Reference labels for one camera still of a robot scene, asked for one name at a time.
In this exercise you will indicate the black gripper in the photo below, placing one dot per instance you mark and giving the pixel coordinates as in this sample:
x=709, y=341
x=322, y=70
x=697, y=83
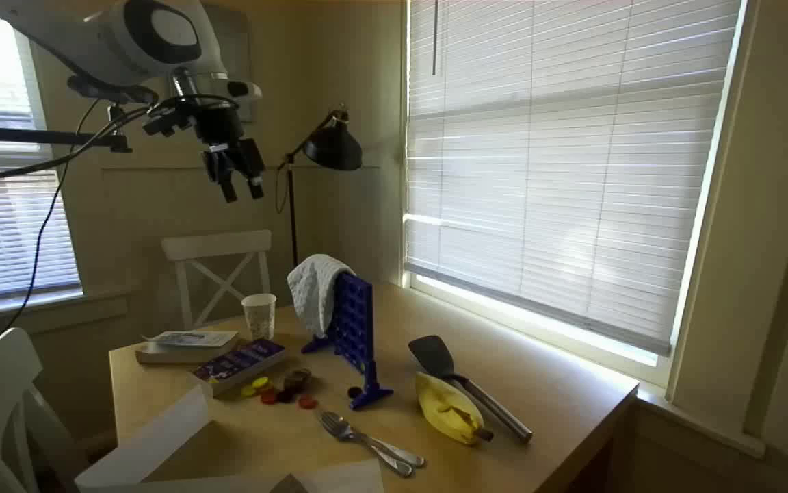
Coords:
x=221, y=126

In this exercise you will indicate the white board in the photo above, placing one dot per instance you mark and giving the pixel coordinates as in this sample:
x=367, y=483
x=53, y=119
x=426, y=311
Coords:
x=152, y=442

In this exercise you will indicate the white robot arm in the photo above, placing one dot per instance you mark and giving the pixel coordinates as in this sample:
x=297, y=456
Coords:
x=95, y=31

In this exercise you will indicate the white cross-back chair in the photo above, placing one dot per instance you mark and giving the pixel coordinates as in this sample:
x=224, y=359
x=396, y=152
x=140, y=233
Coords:
x=217, y=263

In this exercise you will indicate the black floor lamp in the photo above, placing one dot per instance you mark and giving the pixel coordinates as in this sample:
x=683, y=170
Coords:
x=336, y=145

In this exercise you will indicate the white cloth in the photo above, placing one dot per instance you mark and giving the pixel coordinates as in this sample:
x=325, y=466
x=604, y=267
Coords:
x=314, y=288

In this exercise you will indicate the translucent plastic cup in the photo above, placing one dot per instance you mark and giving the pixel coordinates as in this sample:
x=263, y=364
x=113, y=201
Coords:
x=258, y=315

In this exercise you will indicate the dark game box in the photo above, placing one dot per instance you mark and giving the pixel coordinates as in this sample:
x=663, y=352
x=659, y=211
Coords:
x=240, y=361

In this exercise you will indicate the red and yellow game discs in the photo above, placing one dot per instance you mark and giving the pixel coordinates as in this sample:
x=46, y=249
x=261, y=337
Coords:
x=285, y=386

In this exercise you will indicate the black boom rod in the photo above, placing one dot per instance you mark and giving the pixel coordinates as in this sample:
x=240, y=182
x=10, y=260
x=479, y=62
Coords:
x=28, y=137

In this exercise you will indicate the small white window blinds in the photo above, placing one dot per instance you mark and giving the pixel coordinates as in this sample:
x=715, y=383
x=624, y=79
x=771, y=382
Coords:
x=7, y=227

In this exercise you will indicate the blind wand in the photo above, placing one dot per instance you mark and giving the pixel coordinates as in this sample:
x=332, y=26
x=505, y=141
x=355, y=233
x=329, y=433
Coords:
x=434, y=37

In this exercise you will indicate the black spatula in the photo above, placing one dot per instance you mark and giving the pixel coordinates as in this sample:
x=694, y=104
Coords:
x=436, y=356

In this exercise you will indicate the silver fork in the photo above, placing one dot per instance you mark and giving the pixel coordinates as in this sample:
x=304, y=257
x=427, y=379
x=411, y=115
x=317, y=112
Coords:
x=367, y=442

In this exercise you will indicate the silver spoon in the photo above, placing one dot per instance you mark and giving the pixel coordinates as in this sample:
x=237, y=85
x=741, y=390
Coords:
x=384, y=444

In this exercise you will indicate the yellow banana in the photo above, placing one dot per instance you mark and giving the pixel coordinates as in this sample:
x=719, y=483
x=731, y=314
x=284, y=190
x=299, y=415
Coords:
x=449, y=411

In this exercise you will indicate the large white window blinds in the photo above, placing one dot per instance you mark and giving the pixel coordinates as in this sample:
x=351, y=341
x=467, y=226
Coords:
x=567, y=153

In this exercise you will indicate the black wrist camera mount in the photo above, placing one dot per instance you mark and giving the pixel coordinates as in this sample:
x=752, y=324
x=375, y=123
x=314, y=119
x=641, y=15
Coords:
x=167, y=112

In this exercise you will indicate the blue connect four frame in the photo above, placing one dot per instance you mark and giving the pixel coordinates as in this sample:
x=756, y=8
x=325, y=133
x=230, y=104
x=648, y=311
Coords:
x=356, y=333

